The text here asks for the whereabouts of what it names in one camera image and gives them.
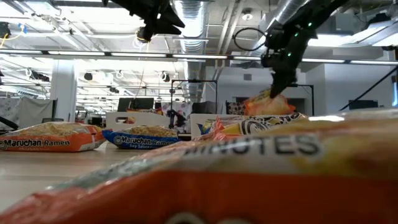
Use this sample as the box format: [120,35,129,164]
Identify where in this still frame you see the black metal frame stand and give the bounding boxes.
[294,83,315,116]
[170,79,218,128]

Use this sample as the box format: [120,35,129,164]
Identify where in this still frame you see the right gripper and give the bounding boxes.
[261,24,312,99]

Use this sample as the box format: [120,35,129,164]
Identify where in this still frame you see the patterned panel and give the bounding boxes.
[226,100,247,116]

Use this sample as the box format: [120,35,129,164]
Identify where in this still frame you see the long black cable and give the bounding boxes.
[338,66,398,112]

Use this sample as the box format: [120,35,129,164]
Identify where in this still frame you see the black computer monitors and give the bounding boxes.
[117,97,155,112]

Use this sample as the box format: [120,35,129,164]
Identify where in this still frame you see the white plastic bin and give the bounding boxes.
[189,113,218,140]
[105,111,172,133]

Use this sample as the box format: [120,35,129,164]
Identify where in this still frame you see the orange chicken ramen pack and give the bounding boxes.
[0,121,107,153]
[0,108,398,224]
[243,89,297,117]

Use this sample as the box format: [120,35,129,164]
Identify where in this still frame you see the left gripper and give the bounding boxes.
[102,0,186,43]

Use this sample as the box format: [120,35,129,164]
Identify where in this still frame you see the silver ventilation duct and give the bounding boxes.
[172,0,210,103]

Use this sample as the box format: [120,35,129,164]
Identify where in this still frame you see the black right arm cable loop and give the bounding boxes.
[233,27,269,52]

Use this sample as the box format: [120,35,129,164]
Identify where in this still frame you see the grey cloth partition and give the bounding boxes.
[0,96,54,128]

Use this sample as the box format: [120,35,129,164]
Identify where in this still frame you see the black ceiling-hung device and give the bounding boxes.
[136,26,153,44]

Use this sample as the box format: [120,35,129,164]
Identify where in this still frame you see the blue soy sauce ramen pack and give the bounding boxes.
[101,125,183,150]
[197,119,216,135]

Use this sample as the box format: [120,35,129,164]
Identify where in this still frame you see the black wall monitor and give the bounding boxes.
[348,99,379,118]

